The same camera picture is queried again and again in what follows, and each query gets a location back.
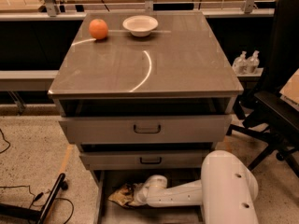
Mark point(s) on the black top drawer handle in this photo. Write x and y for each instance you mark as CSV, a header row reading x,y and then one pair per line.
x,y
148,130

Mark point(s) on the right clear sanitizer bottle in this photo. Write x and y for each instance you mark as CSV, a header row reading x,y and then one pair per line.
x,y
252,62

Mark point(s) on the brown chip bag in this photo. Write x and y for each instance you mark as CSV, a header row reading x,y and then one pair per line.
x,y
124,196

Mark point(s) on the grey drawer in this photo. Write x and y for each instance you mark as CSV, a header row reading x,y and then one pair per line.
x,y
129,160
119,130

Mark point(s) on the open bottom drawer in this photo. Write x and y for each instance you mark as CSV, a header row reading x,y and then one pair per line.
x,y
111,213

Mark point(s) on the grey drawer cabinet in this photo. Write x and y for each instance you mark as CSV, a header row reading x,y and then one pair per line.
x,y
177,70

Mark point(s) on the middle grey drawer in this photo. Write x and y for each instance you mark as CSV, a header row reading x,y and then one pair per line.
x,y
129,160

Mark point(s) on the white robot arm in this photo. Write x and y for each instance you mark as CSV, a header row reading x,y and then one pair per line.
x,y
226,191

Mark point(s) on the orange fruit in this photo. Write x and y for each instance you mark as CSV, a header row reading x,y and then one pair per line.
x,y
98,29

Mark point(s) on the black drawer handle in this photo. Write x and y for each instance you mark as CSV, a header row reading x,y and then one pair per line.
x,y
150,161
148,130

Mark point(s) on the top grey drawer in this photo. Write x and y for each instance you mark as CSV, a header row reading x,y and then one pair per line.
x,y
119,130

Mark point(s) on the black middle drawer handle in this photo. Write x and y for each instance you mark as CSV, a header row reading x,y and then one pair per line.
x,y
150,161

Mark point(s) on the black office chair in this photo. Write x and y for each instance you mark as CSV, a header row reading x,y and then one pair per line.
x,y
272,119

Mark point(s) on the grey bench rail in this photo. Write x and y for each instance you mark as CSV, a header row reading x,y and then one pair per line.
x,y
26,80

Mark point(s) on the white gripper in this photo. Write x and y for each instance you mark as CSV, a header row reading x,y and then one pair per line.
x,y
140,194

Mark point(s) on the white bowl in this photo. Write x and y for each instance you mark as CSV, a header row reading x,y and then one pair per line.
x,y
140,26

